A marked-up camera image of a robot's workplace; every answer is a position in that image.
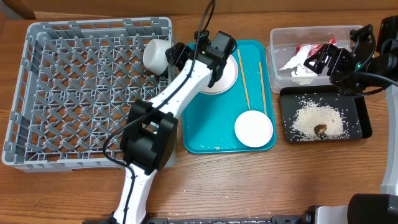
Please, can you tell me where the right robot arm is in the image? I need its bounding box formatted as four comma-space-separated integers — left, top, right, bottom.
301, 16, 397, 223

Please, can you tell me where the white rice pile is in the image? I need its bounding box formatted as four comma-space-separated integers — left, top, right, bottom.
285, 97, 363, 142

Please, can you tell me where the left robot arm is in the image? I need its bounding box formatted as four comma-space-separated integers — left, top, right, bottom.
109, 30, 238, 223

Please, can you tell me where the large white plate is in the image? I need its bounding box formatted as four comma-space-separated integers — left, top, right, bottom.
201, 55, 238, 95

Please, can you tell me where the small white pink plate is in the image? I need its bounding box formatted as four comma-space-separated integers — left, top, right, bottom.
234, 110, 274, 147

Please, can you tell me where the black tray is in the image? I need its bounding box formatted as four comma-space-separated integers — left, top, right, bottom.
279, 85, 373, 143

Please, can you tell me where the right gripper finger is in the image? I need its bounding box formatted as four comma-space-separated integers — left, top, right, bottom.
307, 45, 330, 62
304, 59, 323, 77

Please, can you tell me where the clear plastic bin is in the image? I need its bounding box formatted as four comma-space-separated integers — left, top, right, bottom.
266, 25, 362, 93

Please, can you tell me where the grey bowl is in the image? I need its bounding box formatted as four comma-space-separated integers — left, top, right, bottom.
143, 39, 172, 76

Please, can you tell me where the wooden chopstick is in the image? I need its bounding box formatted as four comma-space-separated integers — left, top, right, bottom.
259, 62, 267, 115
237, 49, 251, 110

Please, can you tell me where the grey plastic dish rack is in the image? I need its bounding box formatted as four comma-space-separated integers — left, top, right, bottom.
1, 17, 175, 172

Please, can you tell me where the white red wrapper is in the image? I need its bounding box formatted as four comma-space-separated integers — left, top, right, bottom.
279, 44, 322, 85

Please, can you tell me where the teal serving tray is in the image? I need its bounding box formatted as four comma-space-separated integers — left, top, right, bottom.
182, 40, 277, 154

